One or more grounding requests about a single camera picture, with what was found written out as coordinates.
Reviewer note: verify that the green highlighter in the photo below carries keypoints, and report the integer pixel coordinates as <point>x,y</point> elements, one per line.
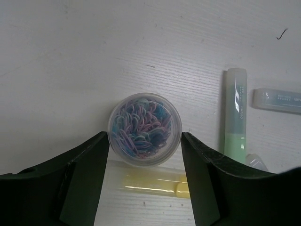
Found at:
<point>235,108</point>

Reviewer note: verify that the clear jar of paper clips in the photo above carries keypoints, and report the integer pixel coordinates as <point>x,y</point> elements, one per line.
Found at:
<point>144,130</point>

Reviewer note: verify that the blue highlighter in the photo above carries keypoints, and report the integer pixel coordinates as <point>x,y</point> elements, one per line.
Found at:
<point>277,100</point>

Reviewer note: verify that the orange highlighter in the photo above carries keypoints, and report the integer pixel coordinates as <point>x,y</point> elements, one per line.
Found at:
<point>254,161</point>

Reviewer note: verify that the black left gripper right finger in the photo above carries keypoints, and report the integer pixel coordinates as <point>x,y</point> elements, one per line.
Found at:
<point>224,192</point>

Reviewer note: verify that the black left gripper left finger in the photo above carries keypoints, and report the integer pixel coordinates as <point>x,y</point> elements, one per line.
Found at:
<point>63,191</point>

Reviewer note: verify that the yellow highlighter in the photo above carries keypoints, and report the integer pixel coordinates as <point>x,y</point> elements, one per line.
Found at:
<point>153,181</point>

